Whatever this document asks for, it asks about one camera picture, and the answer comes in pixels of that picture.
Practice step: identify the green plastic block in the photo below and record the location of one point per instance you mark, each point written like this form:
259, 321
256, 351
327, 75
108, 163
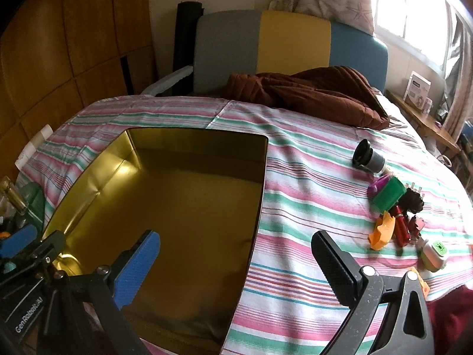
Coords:
388, 194

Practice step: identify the dark red puzzle piece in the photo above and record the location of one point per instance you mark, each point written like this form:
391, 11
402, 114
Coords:
417, 225

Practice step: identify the green plastic container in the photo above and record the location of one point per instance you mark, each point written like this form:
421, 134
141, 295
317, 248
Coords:
35, 203

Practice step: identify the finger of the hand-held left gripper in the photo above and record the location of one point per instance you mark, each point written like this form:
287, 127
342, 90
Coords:
18, 242
53, 244

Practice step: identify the black rolled mat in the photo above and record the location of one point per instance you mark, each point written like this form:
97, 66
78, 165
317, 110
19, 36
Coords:
186, 37

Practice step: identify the gold tin box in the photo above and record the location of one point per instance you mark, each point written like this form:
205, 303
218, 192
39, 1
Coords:
192, 192

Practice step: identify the white green hole punch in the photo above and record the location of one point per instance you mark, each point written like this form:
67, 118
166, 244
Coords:
434, 253

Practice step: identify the grey white duvet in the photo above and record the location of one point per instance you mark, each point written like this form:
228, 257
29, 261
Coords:
397, 116

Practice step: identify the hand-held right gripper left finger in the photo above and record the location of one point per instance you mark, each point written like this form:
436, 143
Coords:
136, 266

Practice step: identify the brown quilt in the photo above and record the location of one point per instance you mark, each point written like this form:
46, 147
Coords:
314, 92

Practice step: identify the window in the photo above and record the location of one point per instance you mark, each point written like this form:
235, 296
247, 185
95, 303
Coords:
406, 7

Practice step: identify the glass bottle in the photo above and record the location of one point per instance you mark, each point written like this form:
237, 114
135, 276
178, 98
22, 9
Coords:
14, 196

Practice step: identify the wooden shelf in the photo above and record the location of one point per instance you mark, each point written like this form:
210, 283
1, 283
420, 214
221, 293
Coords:
417, 118

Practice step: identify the orange plastic piece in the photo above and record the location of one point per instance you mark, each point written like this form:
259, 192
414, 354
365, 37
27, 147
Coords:
382, 233

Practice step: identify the brown wooden massager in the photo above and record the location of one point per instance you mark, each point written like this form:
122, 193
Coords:
412, 201

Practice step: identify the white bed rail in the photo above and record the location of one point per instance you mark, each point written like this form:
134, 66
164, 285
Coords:
170, 79

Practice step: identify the purple plastic toy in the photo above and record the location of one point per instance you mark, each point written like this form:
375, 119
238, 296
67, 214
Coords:
378, 186

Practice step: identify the white cardboard box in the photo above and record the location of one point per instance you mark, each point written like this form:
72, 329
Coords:
415, 87

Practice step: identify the wooden wardrobe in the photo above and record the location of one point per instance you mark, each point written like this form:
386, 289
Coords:
55, 63

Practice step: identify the dark red cloth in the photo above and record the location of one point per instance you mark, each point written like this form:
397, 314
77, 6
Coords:
451, 321

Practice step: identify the striped bed sheet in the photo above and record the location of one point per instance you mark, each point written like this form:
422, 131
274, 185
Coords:
314, 162

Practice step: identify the silvery curtain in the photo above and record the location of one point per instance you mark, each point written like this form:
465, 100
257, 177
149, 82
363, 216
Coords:
458, 81

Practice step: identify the grey yellow blue headboard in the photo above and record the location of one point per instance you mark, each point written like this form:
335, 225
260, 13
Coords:
288, 40

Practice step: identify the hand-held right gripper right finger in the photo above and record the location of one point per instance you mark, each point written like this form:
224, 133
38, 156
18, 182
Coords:
338, 266

